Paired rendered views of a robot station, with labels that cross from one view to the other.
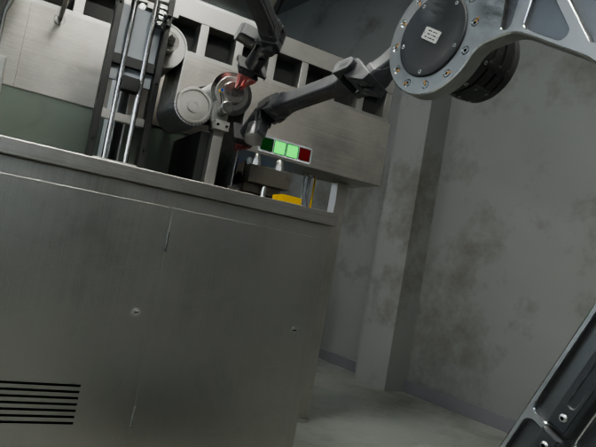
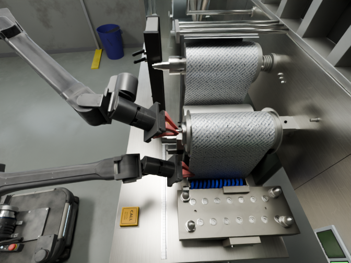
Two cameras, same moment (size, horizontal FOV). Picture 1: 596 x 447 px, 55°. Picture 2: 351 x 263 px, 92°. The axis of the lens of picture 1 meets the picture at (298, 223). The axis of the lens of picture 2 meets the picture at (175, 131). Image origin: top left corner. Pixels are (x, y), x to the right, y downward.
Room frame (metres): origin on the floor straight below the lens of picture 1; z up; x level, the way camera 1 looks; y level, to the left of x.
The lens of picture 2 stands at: (2.00, -0.01, 1.67)
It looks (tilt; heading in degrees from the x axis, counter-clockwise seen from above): 52 degrees down; 116
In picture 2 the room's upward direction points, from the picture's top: straight up
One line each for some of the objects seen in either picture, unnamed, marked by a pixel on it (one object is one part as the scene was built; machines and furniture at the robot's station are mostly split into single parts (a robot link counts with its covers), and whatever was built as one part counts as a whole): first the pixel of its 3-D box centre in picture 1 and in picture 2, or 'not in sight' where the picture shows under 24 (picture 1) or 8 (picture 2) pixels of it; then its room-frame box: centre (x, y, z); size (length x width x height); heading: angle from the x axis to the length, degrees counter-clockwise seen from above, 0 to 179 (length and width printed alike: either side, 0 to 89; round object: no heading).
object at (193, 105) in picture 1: (183, 111); (215, 120); (1.95, 0.46, 1.17); 0.26 x 0.12 x 0.12; 28
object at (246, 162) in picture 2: (227, 141); (221, 169); (2.03, 0.30, 1.11); 0.23 x 0.01 x 0.18; 28
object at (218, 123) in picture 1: (215, 146); (174, 155); (1.84, 0.31, 1.05); 0.06 x 0.05 x 0.31; 28
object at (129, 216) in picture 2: (286, 199); (129, 216); (1.76, 0.05, 0.91); 0.07 x 0.07 x 0.02; 28
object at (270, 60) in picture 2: not in sight; (261, 63); (2.03, 0.66, 1.33); 0.07 x 0.07 x 0.07; 28
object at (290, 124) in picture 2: not in sight; (286, 123); (2.16, 0.44, 1.28); 0.06 x 0.05 x 0.02; 28
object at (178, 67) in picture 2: (166, 43); (177, 65); (1.76, 0.51, 1.33); 0.06 x 0.06 x 0.06; 28
